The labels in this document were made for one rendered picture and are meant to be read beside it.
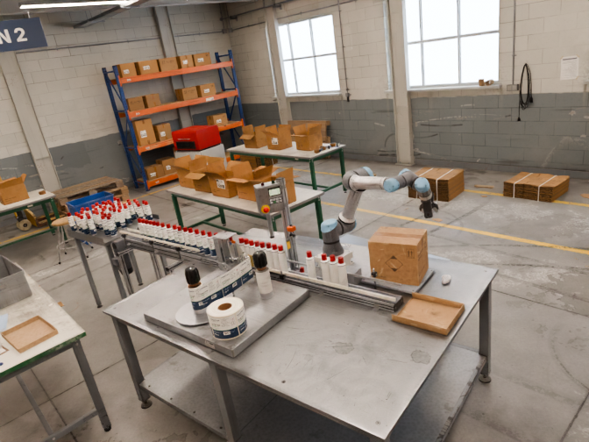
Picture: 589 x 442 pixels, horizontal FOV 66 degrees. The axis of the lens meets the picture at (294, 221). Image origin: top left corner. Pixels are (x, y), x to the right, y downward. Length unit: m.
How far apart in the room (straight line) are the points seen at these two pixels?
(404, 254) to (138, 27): 8.99
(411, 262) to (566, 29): 5.17
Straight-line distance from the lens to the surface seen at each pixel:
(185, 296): 3.05
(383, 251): 2.77
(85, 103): 10.25
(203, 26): 11.64
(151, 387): 3.50
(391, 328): 2.49
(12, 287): 3.99
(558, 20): 7.39
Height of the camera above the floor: 2.25
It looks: 20 degrees down
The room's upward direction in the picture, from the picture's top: 9 degrees counter-clockwise
